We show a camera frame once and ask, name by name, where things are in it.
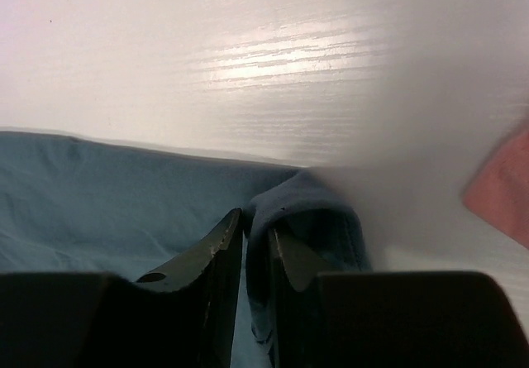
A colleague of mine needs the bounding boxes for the teal blue t shirt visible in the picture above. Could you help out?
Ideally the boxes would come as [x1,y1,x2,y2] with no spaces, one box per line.
[1,131,370,367]

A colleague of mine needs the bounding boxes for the pink t shirt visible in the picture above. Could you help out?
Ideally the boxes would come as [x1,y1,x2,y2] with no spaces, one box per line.
[462,122,528,248]

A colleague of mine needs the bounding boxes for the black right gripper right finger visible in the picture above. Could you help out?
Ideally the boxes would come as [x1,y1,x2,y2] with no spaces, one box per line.
[268,227,528,367]

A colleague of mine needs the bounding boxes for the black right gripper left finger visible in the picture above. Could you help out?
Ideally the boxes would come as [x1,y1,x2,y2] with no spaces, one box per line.
[1,209,243,367]

